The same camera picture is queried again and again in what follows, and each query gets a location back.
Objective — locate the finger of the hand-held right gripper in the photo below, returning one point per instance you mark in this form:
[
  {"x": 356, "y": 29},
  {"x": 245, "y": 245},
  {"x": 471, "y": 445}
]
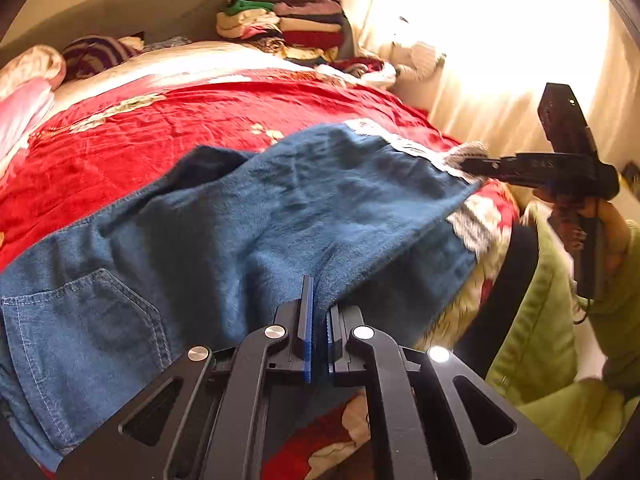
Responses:
[{"x": 480, "y": 165}]

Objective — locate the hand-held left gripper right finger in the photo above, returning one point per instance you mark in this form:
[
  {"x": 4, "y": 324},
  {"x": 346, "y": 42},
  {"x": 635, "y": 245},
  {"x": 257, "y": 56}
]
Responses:
[{"x": 330, "y": 340}]

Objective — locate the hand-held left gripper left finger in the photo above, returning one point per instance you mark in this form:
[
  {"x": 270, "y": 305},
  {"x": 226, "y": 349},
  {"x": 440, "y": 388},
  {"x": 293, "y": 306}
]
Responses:
[{"x": 308, "y": 332}]

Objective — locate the blue denim pants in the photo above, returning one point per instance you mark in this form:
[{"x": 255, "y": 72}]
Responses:
[{"x": 250, "y": 220}]

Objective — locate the person's right forearm green sleeve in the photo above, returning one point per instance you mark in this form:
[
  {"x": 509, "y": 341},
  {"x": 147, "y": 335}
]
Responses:
[{"x": 622, "y": 320}]

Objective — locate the person's right hand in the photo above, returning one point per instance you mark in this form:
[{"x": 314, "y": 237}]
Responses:
[{"x": 612, "y": 232}]

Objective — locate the light curtain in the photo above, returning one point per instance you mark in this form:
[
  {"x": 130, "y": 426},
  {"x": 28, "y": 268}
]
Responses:
[{"x": 500, "y": 50}]

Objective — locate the white fluffy cloth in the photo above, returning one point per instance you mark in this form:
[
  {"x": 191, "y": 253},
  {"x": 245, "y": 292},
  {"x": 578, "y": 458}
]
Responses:
[{"x": 417, "y": 60}]

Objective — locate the red patterned cloth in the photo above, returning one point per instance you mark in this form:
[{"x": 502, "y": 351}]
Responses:
[{"x": 365, "y": 70}]

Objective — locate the pile of folded clothes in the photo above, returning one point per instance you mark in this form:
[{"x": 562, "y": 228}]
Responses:
[{"x": 300, "y": 25}]

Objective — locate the red floral blanket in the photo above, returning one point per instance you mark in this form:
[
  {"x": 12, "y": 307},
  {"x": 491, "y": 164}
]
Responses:
[{"x": 175, "y": 120}]

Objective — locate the cream bedsheet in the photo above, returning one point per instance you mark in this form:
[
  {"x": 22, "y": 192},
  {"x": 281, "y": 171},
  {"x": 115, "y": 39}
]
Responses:
[{"x": 165, "y": 62}]

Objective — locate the blue patterned cloth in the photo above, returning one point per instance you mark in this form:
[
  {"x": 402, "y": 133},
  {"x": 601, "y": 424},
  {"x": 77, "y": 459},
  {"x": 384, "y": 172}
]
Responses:
[{"x": 167, "y": 44}]

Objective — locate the purple striped cloth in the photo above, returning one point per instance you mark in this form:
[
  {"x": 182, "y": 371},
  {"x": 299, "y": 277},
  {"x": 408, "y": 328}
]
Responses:
[{"x": 95, "y": 55}]

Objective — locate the grey bed headboard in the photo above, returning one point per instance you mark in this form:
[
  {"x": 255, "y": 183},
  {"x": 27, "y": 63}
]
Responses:
[{"x": 125, "y": 12}]

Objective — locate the pink floral pillow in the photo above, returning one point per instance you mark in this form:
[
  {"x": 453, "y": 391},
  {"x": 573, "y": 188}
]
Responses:
[{"x": 30, "y": 70}]

